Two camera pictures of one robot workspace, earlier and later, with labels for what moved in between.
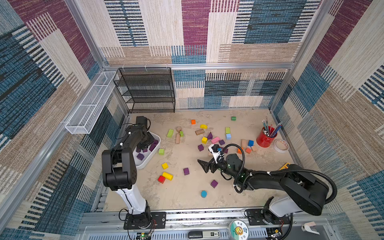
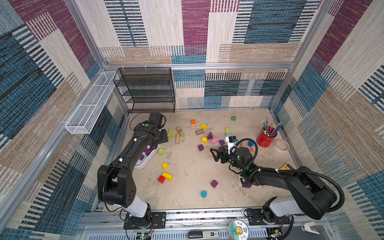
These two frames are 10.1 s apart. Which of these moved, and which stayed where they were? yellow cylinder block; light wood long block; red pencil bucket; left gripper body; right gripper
Moved: left gripper body; right gripper
Stayed: yellow cylinder block; light wood long block; red pencil bucket
